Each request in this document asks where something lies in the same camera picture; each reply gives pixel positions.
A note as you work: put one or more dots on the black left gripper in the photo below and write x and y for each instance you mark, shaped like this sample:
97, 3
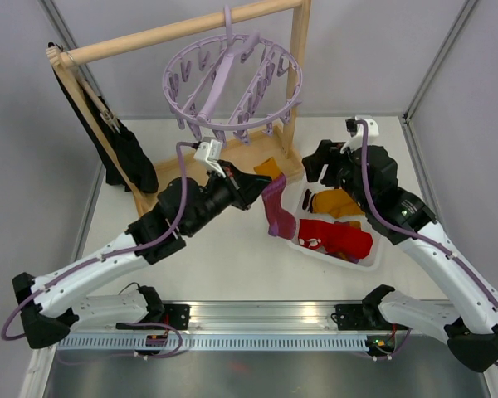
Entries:
245, 187

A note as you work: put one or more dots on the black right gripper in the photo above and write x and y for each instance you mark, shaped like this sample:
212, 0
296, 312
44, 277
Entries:
326, 152

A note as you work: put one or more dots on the mustard sock brown cuff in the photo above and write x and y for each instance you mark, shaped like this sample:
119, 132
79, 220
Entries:
334, 202

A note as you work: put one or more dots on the mustard yellow sock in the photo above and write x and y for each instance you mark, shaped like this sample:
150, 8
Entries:
268, 168

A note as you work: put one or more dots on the maroon purple striped sock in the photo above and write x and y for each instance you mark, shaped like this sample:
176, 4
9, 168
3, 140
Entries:
281, 223

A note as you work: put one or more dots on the purple round clip hanger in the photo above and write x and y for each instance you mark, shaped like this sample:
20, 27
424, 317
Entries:
219, 83

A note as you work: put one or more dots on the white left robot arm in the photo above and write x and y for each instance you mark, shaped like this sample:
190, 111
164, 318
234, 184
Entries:
52, 306

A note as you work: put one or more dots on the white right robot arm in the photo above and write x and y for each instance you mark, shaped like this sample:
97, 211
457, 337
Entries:
470, 327

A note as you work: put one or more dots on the black garment on hanger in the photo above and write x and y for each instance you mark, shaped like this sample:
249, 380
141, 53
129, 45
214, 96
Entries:
134, 166

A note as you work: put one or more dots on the wooden clip hanger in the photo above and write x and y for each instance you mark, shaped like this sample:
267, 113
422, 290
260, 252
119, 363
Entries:
105, 113

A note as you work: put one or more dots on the white plastic basket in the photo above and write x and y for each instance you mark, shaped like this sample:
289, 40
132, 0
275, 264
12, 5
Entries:
371, 262

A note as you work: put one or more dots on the wooden clothes rack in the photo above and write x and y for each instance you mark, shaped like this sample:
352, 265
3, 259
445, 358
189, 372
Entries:
285, 22

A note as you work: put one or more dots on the red sock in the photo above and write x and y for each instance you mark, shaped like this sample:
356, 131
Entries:
339, 241

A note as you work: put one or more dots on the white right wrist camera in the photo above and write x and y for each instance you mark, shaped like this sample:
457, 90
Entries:
362, 131

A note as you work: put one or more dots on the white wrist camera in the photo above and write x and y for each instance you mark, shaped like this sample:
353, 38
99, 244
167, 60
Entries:
208, 155
362, 131

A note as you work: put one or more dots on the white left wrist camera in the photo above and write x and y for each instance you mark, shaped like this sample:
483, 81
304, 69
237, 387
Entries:
208, 155

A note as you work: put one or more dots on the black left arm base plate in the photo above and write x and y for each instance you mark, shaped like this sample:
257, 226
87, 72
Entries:
174, 315

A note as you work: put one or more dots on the aluminium mounting rail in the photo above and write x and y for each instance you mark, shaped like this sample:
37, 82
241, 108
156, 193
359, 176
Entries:
263, 316

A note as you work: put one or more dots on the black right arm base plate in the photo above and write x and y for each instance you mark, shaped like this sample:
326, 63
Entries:
357, 317

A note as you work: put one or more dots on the white slotted cable duct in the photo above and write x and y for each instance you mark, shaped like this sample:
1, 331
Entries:
218, 342

